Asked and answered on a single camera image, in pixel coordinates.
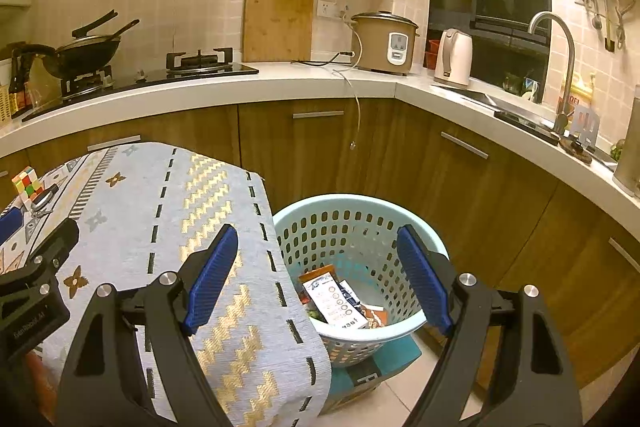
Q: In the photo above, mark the white wall socket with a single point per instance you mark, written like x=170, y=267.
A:
x=326, y=9

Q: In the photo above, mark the colourful puzzle cube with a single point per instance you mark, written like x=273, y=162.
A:
x=27, y=184

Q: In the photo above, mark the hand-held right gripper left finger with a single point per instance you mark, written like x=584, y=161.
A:
x=212, y=277

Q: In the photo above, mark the kitchen sink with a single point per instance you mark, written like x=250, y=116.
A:
x=500, y=109

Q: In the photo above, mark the light blue plastic basket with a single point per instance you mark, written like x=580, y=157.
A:
x=350, y=207

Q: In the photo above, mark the grey patterned tablecloth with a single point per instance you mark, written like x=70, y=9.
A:
x=150, y=187

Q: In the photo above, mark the wooden kitchen cabinet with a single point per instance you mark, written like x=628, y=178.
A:
x=400, y=167

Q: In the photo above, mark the dark sauce bottle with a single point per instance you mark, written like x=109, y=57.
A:
x=17, y=87

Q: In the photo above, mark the metal sponge holder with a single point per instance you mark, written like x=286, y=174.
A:
x=586, y=123

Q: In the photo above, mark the chrome kitchen faucet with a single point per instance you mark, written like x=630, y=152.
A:
x=567, y=72

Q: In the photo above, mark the teal box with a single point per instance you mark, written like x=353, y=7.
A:
x=372, y=369

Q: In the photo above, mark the metal clip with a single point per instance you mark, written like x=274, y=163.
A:
x=40, y=202

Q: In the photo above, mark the round brown scrubber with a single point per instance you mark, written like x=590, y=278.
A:
x=575, y=151

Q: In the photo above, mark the wooden cutting board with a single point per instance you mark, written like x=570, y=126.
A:
x=277, y=17

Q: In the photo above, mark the beige rice cooker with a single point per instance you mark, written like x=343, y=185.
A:
x=382, y=44

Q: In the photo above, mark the black wok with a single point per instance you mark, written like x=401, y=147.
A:
x=82, y=52

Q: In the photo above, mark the dark blue snack packet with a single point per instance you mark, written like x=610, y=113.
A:
x=348, y=293

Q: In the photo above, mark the black gas stove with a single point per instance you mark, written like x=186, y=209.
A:
x=150, y=74

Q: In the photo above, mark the brown snack packet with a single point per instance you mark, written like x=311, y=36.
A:
x=375, y=318

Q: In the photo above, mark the white electric kettle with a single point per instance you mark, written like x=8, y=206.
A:
x=452, y=57

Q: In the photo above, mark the yellow dish soap bottle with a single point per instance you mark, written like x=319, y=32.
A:
x=580, y=94

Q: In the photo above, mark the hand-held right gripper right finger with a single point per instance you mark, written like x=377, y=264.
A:
x=425, y=282

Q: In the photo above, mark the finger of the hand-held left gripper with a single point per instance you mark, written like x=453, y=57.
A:
x=57, y=242

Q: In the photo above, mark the steel canister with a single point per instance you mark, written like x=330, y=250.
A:
x=630, y=142

